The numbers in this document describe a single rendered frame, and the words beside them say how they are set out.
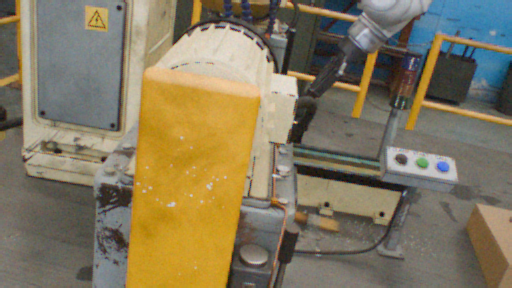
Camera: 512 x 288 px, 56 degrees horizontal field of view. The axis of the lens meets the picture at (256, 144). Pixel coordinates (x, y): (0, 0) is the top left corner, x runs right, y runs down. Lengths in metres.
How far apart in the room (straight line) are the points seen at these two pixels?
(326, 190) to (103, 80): 0.67
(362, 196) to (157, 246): 0.89
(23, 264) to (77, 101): 0.40
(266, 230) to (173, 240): 0.14
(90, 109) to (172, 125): 0.74
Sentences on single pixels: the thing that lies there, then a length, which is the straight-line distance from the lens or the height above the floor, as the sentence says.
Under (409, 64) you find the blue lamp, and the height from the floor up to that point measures 1.18.
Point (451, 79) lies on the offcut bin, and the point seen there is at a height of 0.29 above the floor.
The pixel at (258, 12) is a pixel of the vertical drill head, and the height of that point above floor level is 1.31.
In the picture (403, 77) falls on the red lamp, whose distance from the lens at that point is 1.68.
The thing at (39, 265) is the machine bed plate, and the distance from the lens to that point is 1.12.
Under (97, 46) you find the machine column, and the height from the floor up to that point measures 1.19.
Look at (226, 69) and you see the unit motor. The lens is 0.59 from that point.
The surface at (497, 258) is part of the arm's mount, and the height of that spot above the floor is 0.88.
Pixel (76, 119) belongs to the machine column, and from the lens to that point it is 1.29.
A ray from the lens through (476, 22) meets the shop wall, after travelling 6.42.
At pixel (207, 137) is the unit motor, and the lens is 0.54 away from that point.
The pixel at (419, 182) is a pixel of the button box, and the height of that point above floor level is 1.02.
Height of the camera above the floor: 1.51
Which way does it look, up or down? 24 degrees down
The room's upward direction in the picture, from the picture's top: 11 degrees clockwise
